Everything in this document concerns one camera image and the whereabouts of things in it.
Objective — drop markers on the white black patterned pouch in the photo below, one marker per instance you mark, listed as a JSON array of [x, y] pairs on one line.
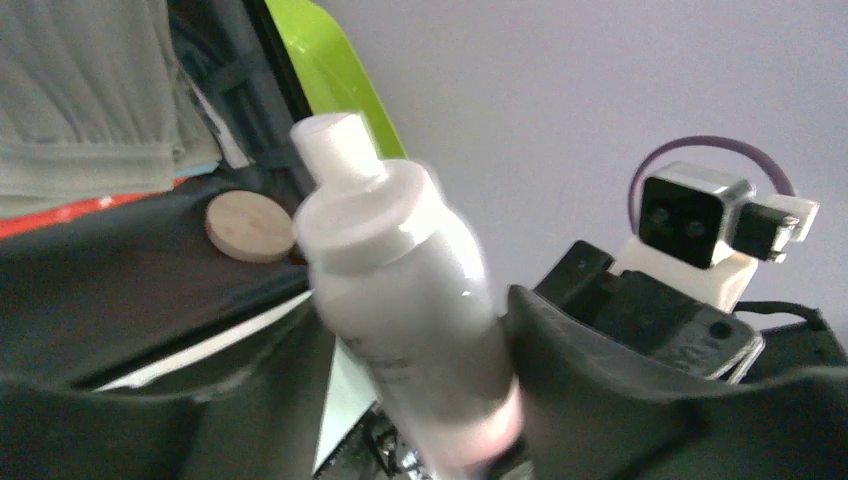
[[231, 151]]

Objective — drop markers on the orange red flat item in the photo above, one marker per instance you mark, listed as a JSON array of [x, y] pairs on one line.
[[64, 214]]

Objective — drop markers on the pink teal cartoon suitcase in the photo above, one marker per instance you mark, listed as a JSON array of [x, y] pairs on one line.
[[128, 296]]

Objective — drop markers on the brown round disc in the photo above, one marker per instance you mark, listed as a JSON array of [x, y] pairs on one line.
[[249, 227]]

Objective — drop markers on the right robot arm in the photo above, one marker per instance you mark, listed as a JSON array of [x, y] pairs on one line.
[[795, 336]]

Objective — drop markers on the grey folded garment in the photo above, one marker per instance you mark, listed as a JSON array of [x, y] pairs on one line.
[[94, 102]]

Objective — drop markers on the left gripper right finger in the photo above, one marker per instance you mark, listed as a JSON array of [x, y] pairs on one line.
[[594, 409]]

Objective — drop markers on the white tube with teal cap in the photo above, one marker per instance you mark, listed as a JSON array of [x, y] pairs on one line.
[[400, 279]]

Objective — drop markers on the lime green plastic tray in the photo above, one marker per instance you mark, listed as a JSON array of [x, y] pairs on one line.
[[329, 69]]

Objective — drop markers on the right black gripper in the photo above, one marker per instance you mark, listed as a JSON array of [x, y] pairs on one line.
[[650, 317]]

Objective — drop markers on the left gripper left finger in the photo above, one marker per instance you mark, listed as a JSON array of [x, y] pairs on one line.
[[254, 413]]

